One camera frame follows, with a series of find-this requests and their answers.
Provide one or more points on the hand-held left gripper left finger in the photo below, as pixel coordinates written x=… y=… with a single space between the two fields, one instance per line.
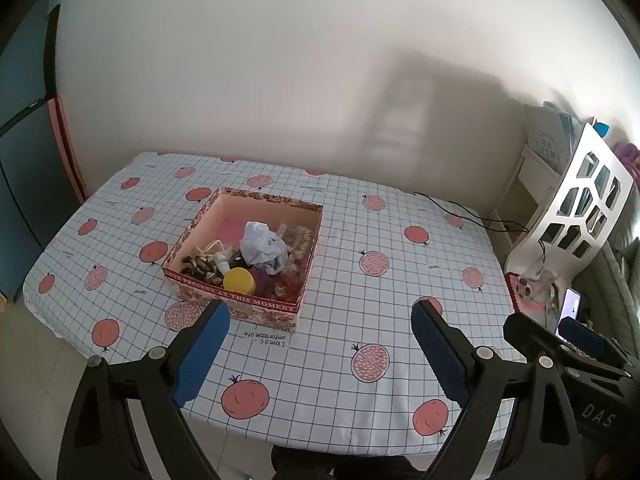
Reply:
x=200 y=355

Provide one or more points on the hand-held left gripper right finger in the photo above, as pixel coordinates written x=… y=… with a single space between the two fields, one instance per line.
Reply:
x=440 y=355

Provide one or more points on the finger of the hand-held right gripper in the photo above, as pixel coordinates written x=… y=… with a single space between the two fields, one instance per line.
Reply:
x=535 y=335
x=585 y=337

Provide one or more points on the purple jar with yellow lid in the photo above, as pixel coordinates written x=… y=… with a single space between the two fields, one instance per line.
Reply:
x=239 y=281

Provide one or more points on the black and gold toy figure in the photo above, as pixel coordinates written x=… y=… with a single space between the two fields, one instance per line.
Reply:
x=197 y=265

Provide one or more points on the small white bottle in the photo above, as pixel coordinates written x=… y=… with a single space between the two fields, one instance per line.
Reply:
x=222 y=262

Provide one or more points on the cream knitted scrunchie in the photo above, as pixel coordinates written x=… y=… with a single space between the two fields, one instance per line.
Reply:
x=212 y=249

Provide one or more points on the orange puppy toy figure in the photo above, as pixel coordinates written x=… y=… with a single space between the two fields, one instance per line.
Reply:
x=284 y=289

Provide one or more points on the white and blue fabric scrunchie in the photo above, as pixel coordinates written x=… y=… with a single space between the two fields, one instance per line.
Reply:
x=260 y=247

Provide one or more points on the pack of cotton swabs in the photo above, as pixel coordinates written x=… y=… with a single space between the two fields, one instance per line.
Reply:
x=300 y=240

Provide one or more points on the pink floral cardboard box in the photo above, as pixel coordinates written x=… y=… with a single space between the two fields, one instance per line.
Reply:
x=260 y=205

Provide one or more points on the checked fruit-print cloth desktop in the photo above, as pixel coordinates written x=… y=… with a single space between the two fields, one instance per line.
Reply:
x=350 y=240

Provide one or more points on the smartphone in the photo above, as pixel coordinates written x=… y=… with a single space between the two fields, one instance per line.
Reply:
x=570 y=305

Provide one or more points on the clear glass container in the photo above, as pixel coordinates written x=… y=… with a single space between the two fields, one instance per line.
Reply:
x=535 y=285

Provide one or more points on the grey sofa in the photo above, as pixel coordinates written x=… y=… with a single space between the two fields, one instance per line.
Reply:
x=615 y=270

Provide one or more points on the person's dark clothing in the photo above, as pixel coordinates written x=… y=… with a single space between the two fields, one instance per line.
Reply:
x=325 y=465

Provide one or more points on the white shelf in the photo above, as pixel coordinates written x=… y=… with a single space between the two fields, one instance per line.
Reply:
x=535 y=170

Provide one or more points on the purple plush flower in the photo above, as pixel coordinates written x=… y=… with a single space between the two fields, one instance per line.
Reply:
x=631 y=152

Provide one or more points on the white cut-out chair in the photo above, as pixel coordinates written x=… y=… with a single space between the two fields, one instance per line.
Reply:
x=585 y=140

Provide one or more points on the pale blue book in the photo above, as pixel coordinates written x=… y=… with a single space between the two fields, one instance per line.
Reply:
x=545 y=135

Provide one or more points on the small blue plastic item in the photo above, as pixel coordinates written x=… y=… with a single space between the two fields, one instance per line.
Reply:
x=601 y=128

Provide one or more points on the dark blue refrigerator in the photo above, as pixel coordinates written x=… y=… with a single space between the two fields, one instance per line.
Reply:
x=25 y=185

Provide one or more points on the pink board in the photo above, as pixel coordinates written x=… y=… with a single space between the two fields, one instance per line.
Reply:
x=67 y=150

